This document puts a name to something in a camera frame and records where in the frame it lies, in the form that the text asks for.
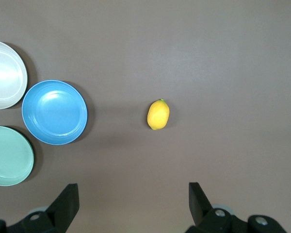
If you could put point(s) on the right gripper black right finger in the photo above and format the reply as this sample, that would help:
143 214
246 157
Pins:
203 216

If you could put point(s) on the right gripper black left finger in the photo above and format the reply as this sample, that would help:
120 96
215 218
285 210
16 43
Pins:
60 211

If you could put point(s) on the yellow lemon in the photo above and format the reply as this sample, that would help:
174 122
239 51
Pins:
158 114

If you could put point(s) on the pale green plate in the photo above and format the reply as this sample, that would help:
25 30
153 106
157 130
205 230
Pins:
7 157

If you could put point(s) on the blue plate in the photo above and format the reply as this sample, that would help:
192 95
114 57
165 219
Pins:
54 112

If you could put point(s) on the beige plate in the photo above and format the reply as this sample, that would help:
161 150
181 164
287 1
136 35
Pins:
4 75

